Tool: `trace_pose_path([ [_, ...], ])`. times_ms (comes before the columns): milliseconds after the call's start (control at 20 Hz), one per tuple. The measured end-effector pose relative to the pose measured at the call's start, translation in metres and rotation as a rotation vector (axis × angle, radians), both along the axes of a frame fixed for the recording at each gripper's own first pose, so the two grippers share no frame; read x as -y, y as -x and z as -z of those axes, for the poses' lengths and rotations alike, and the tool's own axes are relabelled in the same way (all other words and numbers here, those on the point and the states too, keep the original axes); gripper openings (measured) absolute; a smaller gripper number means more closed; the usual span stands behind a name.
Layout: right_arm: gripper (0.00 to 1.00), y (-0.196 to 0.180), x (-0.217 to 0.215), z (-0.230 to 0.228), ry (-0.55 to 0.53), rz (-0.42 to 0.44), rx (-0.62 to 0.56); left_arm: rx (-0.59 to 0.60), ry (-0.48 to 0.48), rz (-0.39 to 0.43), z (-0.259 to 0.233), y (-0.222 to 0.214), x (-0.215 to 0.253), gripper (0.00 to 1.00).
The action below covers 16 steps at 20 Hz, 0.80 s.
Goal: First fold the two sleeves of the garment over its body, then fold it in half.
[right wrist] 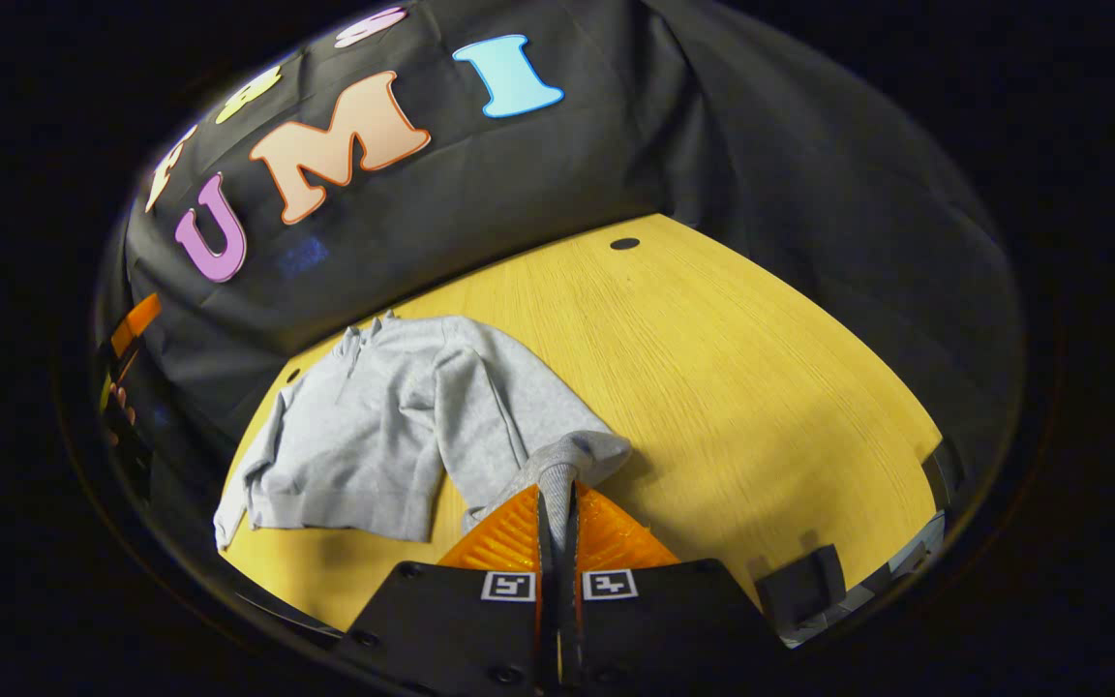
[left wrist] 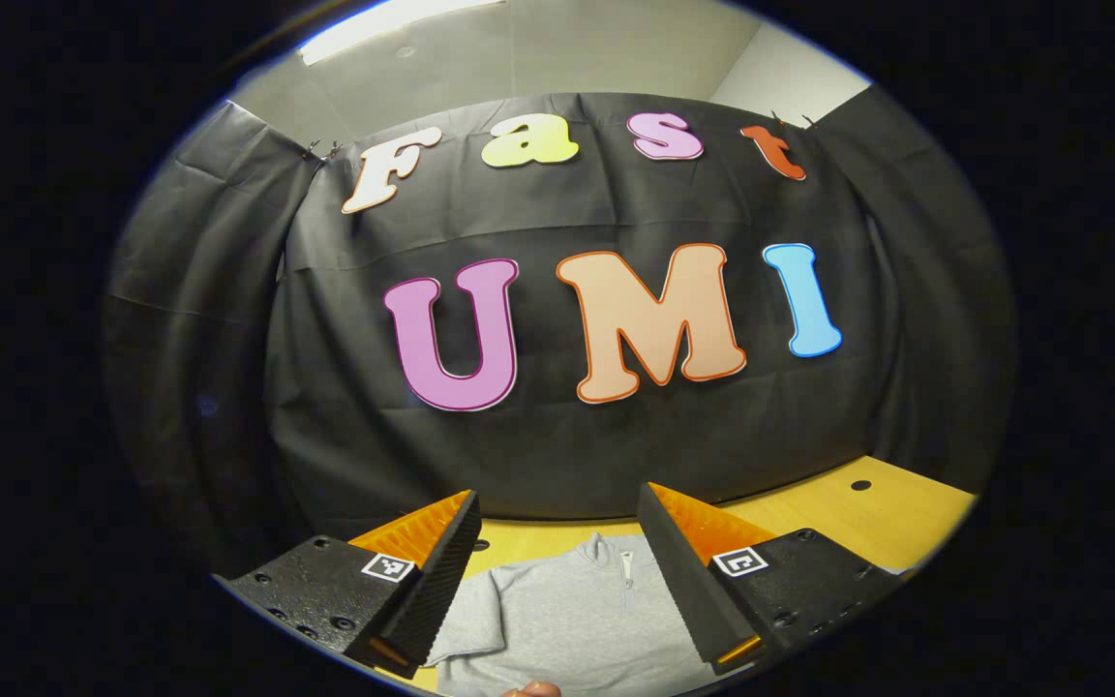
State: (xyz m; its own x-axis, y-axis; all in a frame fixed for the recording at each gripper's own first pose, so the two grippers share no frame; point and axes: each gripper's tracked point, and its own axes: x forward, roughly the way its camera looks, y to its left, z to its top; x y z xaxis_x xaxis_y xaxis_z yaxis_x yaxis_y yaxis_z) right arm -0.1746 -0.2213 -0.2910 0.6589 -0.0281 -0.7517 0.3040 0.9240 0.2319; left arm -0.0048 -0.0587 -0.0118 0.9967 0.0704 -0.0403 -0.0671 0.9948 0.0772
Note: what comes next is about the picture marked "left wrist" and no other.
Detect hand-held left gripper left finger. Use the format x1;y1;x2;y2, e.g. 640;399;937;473
214;489;483;679

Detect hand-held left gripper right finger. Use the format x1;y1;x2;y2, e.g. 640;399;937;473
635;481;905;676

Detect grey zip-neck sweatshirt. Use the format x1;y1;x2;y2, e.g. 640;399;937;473
422;530;718;697

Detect black backdrop cloth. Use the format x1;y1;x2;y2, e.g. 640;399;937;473
103;82;1018;582

